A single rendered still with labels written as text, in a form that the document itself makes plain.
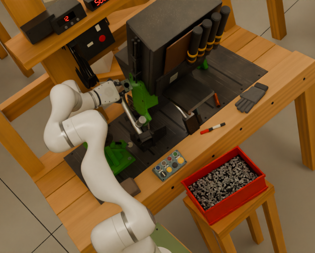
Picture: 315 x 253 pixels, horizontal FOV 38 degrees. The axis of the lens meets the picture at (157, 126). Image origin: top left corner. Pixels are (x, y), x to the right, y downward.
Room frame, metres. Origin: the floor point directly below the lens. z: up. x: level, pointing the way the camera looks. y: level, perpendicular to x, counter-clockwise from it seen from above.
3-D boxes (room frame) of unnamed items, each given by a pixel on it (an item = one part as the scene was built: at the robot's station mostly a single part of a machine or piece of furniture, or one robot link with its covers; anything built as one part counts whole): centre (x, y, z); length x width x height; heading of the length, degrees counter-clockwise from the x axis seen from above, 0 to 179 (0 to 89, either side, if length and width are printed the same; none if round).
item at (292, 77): (1.48, -0.15, 0.82); 1.50 x 0.14 x 0.15; 108
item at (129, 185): (1.39, 0.24, 0.91); 0.10 x 0.08 x 0.03; 9
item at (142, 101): (1.67, -0.01, 1.17); 0.13 x 0.12 x 0.20; 108
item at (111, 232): (0.95, 0.29, 1.19); 0.19 x 0.12 x 0.24; 92
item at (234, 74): (1.75, -0.06, 0.89); 1.10 x 0.42 x 0.02; 108
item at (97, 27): (1.91, 0.11, 1.42); 0.17 x 0.12 x 0.15; 108
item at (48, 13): (1.87, 0.28, 1.59); 0.15 x 0.07 x 0.07; 108
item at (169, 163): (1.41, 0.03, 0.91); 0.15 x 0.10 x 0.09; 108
